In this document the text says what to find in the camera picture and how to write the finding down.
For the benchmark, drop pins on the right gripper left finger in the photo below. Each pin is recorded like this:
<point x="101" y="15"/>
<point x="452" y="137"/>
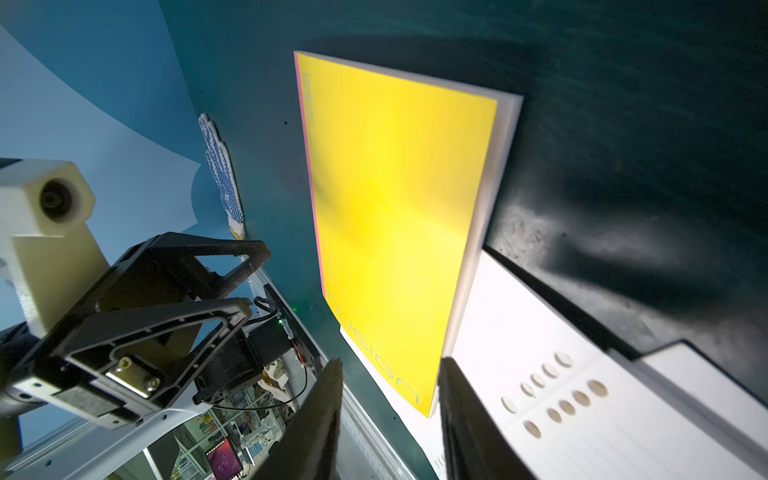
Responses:
<point x="308" y="449"/>

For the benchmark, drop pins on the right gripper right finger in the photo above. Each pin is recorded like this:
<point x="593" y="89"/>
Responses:
<point x="474" y="447"/>

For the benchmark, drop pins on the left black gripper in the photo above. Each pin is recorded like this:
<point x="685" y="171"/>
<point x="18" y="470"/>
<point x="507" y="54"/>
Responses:
<point x="140" y="335"/>

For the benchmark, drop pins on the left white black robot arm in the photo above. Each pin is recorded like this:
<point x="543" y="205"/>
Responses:
<point x="239" y="364"/>

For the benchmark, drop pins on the white blue dotted work glove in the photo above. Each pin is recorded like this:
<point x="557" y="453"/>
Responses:
<point x="220" y="165"/>

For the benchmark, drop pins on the aluminium rail frame front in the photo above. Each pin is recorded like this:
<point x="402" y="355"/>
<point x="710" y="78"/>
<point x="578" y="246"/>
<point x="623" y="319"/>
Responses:
<point x="373" y="443"/>

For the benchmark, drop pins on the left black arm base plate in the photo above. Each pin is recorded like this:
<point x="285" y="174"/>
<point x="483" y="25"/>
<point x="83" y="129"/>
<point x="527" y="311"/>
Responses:
<point x="311" y="355"/>

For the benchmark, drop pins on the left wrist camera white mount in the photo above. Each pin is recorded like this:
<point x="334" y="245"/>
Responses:
<point x="48" y="253"/>

